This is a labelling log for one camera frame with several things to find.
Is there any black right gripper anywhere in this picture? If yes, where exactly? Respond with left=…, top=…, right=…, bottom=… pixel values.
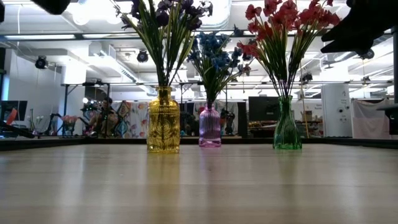
left=320, top=0, right=398, bottom=55

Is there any colourful patterned cloth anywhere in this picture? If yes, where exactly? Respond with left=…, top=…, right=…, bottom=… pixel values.
left=113, top=100, right=149, bottom=139

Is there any black background equipment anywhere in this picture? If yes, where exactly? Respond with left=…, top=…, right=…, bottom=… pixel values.
left=377, top=103, right=398, bottom=136

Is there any person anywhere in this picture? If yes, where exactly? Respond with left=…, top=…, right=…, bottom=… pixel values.
left=90, top=96, right=121, bottom=137

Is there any yellow glass vase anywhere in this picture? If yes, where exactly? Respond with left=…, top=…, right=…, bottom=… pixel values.
left=146, top=86, right=182, bottom=154

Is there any white cylindrical pillar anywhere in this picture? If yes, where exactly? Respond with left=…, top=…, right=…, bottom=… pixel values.
left=321, top=83, right=353, bottom=138

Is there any thin tan hanging rope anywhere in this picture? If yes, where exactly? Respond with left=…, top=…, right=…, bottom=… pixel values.
left=298, top=62, right=310, bottom=139

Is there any green glass vase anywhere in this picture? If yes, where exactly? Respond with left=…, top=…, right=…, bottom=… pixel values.
left=272, top=95, right=303, bottom=151

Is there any dark computer monitor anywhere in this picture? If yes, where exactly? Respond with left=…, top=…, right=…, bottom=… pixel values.
left=0, top=100, right=28, bottom=123

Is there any black metal rack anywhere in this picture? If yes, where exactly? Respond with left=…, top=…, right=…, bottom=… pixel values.
left=60, top=81, right=112, bottom=137

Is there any black television screen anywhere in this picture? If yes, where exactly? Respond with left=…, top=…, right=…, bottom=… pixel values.
left=248, top=95, right=280, bottom=123

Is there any grey draped cloth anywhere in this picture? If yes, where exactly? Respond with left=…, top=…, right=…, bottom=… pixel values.
left=352, top=98, right=396, bottom=140

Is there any purple artificial flower bunch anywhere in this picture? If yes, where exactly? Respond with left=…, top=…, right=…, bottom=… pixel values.
left=110, top=0, right=169, bottom=90
left=174, top=0, right=215, bottom=32
left=161, top=0, right=203, bottom=90

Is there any pink glass vase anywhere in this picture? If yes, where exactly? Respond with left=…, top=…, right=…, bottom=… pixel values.
left=198, top=102, right=223, bottom=148

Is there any ceiling light strip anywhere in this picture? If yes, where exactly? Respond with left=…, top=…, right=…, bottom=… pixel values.
left=2, top=33, right=77, bottom=40
left=82, top=32, right=141, bottom=39

